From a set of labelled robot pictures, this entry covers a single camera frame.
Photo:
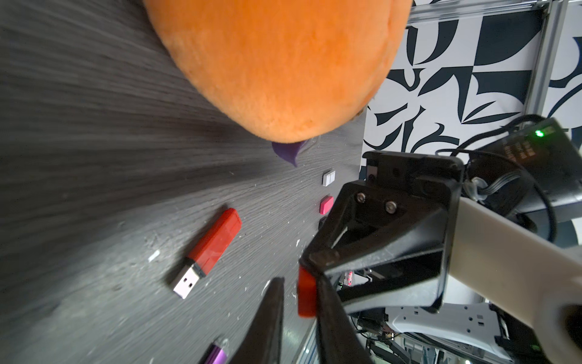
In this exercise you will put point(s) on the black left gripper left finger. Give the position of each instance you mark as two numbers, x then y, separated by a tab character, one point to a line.
263	341

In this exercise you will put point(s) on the orange plush fish toy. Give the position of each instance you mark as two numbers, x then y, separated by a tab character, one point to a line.
286	71

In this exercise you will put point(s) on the purple usb drive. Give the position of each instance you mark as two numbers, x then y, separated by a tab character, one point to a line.
217	352

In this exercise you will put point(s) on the white usb drive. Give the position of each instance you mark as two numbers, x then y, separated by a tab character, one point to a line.
328	178

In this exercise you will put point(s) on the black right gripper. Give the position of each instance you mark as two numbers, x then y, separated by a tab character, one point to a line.
404	210

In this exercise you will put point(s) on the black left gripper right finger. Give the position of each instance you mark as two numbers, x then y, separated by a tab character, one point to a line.
337	339

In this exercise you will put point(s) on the pink usb drive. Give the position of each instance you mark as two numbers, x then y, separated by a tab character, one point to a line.
326	205

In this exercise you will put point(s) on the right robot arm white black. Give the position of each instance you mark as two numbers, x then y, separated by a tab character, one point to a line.
529	171

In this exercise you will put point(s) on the black usb drive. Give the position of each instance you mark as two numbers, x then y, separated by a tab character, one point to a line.
321	222

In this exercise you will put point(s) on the red usb drive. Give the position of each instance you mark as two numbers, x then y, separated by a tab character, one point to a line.
200	261

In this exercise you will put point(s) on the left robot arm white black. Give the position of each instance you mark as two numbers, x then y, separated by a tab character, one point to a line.
482	325

